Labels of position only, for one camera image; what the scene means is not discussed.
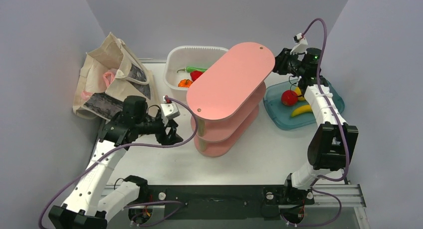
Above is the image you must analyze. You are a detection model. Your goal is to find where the pink three-tier shelf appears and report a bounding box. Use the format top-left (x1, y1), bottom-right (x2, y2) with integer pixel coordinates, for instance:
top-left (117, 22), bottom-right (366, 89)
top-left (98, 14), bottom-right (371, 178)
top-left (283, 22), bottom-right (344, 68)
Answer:
top-left (186, 42), bottom-right (275, 157)

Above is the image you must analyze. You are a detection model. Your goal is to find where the small orange pumpkin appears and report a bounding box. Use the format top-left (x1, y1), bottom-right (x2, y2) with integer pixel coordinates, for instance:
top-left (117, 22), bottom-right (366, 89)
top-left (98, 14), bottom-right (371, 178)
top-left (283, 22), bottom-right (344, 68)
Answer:
top-left (178, 79), bottom-right (193, 88)

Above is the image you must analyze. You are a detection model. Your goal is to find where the red apple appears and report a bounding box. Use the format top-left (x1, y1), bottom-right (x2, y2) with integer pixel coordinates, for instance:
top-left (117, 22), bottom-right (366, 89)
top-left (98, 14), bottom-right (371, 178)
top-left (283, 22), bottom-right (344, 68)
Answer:
top-left (281, 90), bottom-right (298, 107)

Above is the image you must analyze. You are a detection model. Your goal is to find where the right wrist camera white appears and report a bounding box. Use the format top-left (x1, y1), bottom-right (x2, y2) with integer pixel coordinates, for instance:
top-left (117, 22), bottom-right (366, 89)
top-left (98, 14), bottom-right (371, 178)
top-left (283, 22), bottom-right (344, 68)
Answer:
top-left (290, 33), bottom-right (308, 55)

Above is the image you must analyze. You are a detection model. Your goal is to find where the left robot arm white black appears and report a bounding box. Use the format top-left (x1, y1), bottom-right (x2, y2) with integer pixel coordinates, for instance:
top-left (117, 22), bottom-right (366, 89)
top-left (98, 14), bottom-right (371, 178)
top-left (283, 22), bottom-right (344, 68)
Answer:
top-left (48, 96), bottom-right (187, 229)

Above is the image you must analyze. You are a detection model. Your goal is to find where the yellow banana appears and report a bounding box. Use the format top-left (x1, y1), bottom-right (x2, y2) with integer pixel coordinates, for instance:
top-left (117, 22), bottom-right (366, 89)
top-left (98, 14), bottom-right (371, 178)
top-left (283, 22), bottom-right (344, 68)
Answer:
top-left (290, 104), bottom-right (312, 117)

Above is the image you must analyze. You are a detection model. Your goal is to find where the red bell pepper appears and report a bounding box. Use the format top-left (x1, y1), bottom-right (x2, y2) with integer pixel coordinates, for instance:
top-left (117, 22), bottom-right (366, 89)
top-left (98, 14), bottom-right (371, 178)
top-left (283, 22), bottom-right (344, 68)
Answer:
top-left (190, 70), bottom-right (203, 82)

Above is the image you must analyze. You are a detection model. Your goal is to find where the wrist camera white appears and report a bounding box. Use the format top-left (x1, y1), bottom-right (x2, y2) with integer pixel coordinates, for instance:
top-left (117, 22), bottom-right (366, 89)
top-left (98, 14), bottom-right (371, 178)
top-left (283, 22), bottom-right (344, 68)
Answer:
top-left (290, 33), bottom-right (308, 55)
top-left (160, 102), bottom-right (180, 124)

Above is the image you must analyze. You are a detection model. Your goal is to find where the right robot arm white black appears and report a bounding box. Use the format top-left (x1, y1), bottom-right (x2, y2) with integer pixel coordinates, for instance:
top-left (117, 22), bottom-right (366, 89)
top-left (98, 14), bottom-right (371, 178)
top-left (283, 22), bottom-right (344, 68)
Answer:
top-left (273, 47), bottom-right (359, 204)

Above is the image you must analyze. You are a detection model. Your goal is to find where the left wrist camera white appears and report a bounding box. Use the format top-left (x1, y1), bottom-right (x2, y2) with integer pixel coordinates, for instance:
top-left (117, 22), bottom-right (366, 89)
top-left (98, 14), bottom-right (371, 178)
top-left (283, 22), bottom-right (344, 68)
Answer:
top-left (160, 102), bottom-right (180, 124)

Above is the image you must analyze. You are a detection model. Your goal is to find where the yellow lemon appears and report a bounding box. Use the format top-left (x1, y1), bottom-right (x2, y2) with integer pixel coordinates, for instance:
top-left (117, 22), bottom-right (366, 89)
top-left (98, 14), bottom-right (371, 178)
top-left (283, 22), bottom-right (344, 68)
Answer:
top-left (294, 87), bottom-right (305, 101)

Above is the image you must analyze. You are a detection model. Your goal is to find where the teal plastic tray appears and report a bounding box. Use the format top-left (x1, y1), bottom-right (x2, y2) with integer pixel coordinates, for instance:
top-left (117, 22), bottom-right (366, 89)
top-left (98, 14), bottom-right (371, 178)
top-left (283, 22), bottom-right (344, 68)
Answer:
top-left (263, 79), bottom-right (347, 130)

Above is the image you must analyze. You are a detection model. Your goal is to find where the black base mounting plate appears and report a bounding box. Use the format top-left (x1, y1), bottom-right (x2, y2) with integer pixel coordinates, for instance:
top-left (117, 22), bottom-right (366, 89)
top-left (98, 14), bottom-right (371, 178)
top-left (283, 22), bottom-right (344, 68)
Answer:
top-left (128, 185), bottom-right (315, 225)

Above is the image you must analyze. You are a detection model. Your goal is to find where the beige canvas tote bag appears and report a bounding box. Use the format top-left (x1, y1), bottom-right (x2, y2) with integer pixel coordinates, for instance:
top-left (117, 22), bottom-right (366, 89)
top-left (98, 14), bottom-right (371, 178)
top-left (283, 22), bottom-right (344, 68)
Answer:
top-left (72, 33), bottom-right (159, 120)

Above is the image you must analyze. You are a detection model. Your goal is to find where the white plastic tub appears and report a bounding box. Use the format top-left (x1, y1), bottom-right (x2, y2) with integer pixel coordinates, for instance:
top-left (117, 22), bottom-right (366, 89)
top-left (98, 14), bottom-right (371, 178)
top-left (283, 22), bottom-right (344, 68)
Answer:
top-left (163, 45), bottom-right (228, 103)

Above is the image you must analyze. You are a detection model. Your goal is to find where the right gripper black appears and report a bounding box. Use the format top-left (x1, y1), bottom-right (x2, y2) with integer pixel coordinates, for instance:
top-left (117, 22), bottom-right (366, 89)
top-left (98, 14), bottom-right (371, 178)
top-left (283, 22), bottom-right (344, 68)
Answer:
top-left (265, 48), bottom-right (307, 78)

